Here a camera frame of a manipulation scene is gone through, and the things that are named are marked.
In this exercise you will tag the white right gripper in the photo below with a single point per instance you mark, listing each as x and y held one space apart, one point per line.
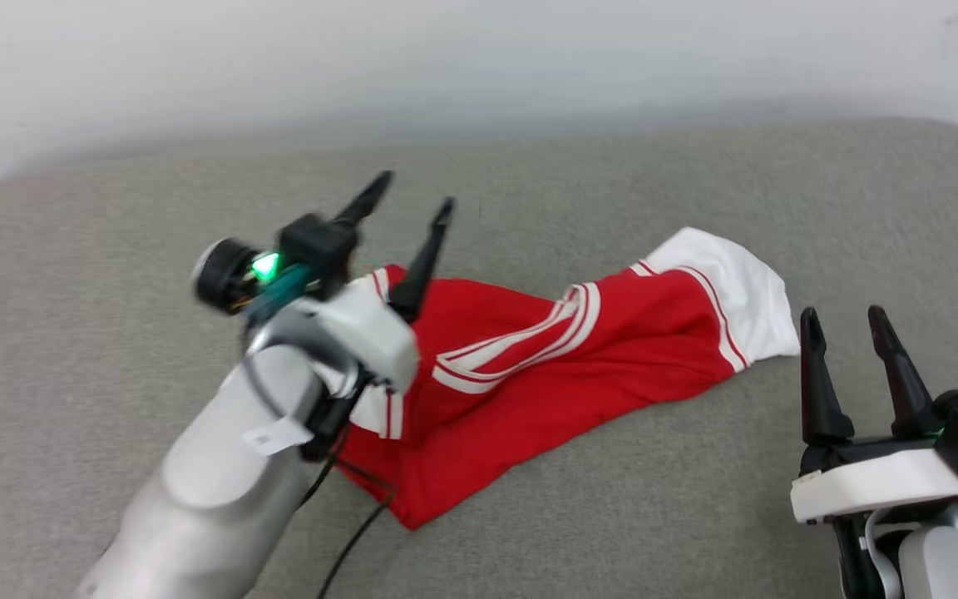
870 482

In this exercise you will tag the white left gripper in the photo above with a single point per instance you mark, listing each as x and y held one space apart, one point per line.
362 329

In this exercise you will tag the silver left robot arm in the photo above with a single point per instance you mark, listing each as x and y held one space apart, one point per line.
213 491

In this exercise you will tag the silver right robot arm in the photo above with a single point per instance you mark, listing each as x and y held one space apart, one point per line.
936 557

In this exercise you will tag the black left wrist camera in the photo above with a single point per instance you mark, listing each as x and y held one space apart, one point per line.
317 249

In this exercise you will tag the red shorts with white stripes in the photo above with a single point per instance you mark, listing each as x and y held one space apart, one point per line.
545 374

